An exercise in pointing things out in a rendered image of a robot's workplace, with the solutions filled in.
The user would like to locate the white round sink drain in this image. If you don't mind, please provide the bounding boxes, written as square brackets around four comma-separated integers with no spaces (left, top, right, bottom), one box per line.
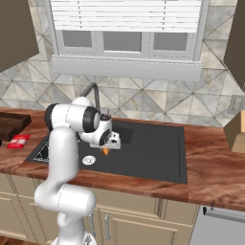
[81,155,97,167]

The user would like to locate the grey dishwasher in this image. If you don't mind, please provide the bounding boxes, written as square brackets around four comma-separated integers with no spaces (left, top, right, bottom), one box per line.
[189,205,245,245]

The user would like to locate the brown upper cupboard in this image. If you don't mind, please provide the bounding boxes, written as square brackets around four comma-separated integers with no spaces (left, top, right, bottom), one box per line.
[0,0,40,74]
[222,0,245,92]

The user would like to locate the dark grey sink faucet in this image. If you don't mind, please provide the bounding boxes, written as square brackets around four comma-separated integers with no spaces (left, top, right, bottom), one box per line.
[78,81,102,115]

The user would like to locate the beige cupboard door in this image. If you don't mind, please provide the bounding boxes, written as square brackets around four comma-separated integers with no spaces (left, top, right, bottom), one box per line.
[0,173,49,243]
[85,208,103,245]
[100,209,193,245]

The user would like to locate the tan cardboard box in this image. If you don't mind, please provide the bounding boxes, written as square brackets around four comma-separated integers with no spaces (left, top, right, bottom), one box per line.
[222,109,245,154]

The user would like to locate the black sink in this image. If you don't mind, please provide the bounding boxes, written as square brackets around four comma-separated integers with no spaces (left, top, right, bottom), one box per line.
[25,117,189,185]

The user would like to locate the white window sill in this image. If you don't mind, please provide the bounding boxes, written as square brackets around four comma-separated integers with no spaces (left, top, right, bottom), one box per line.
[51,55,203,82]

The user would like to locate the grey wall socket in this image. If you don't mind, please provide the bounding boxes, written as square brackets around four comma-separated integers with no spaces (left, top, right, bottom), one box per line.
[227,94,245,116]

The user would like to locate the silver cupboard handle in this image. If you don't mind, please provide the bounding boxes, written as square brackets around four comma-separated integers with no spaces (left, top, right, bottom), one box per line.
[103,213,112,241]
[90,212,97,239]

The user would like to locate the white window blinds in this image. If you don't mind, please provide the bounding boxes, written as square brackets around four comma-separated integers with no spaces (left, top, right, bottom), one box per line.
[50,0,203,33]

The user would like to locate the white window frame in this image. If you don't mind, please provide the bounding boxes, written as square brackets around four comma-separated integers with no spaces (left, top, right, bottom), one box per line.
[44,0,211,62]

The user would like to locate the beige drawer front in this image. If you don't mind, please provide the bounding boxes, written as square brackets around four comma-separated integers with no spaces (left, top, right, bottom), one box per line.
[91,187,161,219]
[160,198,201,225]

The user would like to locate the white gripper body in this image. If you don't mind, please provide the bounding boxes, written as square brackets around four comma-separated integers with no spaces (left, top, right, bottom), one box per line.
[89,139,123,150]

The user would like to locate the silver dishwasher handle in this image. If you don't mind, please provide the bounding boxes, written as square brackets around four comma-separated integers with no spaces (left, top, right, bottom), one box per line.
[202,207,245,224]

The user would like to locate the red flat packet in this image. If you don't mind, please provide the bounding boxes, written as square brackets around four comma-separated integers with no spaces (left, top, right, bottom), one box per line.
[6,133,33,150]

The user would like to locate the dark brown wooden tray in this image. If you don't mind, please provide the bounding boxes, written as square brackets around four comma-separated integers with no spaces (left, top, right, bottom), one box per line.
[0,111,33,143]

